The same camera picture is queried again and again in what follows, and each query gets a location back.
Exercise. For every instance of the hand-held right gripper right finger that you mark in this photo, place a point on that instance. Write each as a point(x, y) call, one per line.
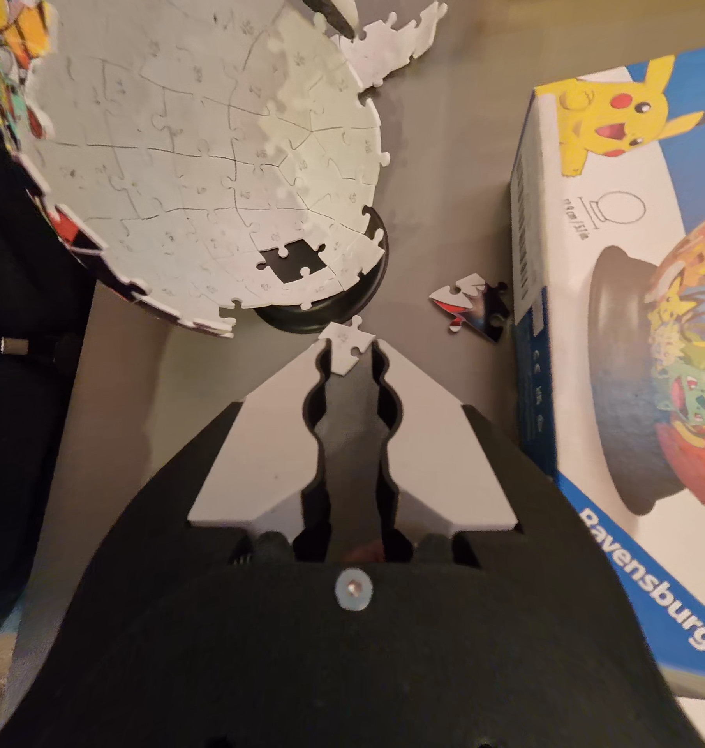
point(452, 473)

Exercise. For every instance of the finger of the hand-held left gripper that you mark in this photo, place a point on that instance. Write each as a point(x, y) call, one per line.
point(341, 14)

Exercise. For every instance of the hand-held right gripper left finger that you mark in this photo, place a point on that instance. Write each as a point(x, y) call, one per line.
point(259, 473)

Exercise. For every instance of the white puzzle piece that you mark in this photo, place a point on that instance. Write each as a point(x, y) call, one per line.
point(346, 348)

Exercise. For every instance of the black ball stand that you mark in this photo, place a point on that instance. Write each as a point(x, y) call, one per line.
point(341, 304)

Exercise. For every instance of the colourful puzzle ball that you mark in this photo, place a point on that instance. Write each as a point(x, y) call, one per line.
point(183, 146)

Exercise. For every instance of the black red puzzle piece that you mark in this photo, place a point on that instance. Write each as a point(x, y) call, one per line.
point(475, 309)

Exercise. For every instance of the blue puzzle box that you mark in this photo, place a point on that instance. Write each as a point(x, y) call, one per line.
point(592, 350)

